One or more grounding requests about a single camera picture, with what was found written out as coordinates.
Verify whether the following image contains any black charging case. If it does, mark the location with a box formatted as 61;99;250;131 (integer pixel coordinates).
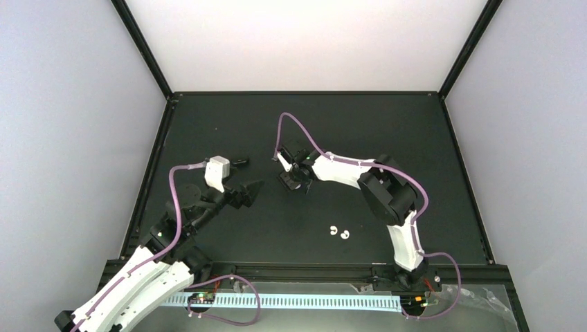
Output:
231;157;249;167

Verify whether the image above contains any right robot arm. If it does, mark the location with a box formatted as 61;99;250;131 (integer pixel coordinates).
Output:
274;147;428;291

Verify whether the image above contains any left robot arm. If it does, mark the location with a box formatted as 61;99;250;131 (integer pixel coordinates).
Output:
54;180;264;331

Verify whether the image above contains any left circuit board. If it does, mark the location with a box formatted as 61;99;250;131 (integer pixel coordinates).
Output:
188;293;216;306

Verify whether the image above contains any circuit board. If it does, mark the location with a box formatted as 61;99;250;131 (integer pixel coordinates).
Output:
188;293;216;306
400;296;439;308

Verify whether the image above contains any right circuit board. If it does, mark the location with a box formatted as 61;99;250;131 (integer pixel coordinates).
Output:
400;296;439;308

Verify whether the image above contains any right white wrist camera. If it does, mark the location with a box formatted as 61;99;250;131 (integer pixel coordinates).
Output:
277;146;307;172

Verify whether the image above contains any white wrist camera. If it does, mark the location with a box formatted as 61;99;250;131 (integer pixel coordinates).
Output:
204;156;231;193
277;146;307;172

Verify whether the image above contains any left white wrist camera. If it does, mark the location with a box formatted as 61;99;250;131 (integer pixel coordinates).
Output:
204;156;231;193

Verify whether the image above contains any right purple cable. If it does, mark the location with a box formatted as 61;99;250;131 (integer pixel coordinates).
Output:
273;112;462;321

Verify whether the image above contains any purple cable loop front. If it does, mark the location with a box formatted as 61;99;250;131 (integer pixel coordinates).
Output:
186;273;262;326

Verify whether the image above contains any light blue cable duct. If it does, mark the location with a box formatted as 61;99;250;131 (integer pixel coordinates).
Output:
162;292;402;313

